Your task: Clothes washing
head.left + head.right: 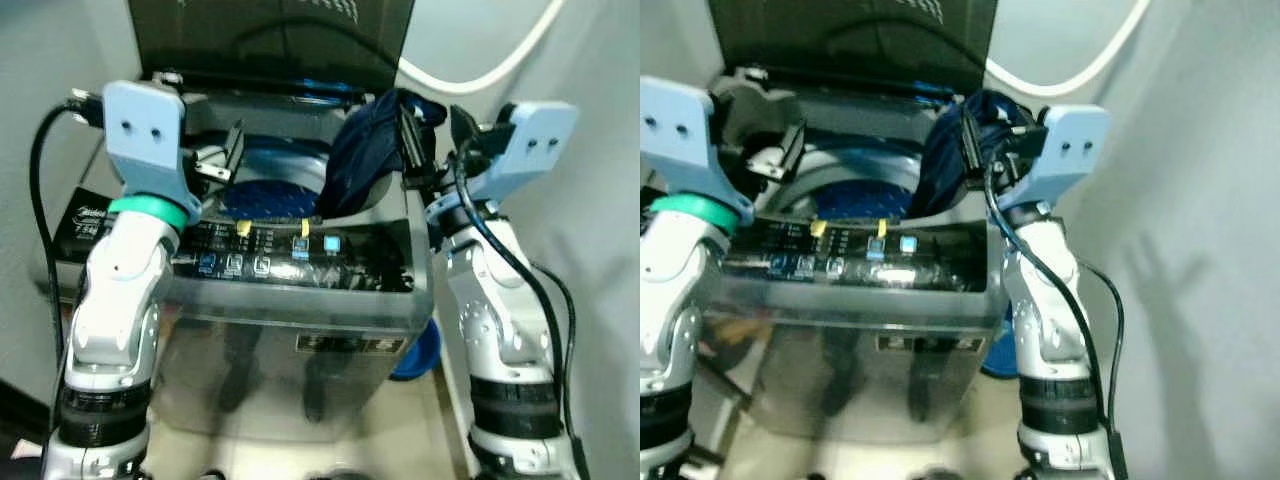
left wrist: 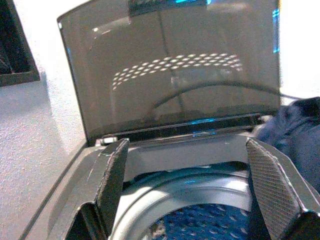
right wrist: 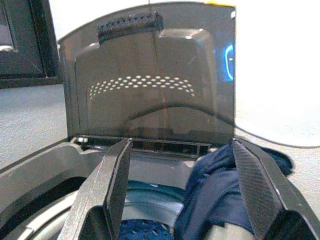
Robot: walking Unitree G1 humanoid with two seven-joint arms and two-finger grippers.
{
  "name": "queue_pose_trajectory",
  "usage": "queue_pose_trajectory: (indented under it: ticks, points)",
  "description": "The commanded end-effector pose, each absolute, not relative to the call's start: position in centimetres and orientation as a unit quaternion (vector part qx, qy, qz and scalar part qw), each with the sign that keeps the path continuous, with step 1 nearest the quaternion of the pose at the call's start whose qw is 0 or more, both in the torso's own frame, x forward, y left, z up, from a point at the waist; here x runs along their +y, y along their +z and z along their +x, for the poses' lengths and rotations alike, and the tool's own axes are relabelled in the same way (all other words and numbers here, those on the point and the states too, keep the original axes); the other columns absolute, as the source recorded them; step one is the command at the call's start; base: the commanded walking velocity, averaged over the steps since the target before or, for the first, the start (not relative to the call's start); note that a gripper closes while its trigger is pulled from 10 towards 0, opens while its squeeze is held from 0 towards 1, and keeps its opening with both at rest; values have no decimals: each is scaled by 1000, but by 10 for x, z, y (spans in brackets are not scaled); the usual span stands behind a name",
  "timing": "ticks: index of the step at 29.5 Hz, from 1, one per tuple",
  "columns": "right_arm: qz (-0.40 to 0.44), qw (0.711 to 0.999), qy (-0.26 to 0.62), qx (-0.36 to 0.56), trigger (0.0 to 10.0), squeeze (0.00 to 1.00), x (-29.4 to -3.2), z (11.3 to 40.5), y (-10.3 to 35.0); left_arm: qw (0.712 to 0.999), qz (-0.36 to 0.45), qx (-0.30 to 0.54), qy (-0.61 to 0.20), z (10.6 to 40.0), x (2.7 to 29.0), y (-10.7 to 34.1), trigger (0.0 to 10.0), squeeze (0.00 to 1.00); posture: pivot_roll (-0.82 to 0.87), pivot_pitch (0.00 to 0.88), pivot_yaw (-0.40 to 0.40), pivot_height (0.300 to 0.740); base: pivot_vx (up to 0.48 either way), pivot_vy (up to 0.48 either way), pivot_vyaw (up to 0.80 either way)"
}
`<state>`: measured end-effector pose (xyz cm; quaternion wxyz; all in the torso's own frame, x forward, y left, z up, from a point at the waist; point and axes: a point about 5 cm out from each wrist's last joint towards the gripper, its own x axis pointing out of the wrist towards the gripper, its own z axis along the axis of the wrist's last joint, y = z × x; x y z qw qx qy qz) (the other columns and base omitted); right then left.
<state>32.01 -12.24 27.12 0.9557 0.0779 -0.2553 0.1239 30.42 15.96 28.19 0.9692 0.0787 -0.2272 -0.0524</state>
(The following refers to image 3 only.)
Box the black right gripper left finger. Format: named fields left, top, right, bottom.
left=57, top=138, right=133, bottom=240

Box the dark navy blue garment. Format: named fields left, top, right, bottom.
left=173, top=143, right=294, bottom=240

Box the smoked transparent washer lid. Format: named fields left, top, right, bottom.
left=57, top=1, right=237, bottom=151

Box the dark framed cabinet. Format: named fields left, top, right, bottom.
left=0, top=0, right=63, bottom=90

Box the grey top-load washing machine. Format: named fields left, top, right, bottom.
left=0, top=136, right=320, bottom=240

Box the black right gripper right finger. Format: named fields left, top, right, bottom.
left=231, top=138, right=320, bottom=240

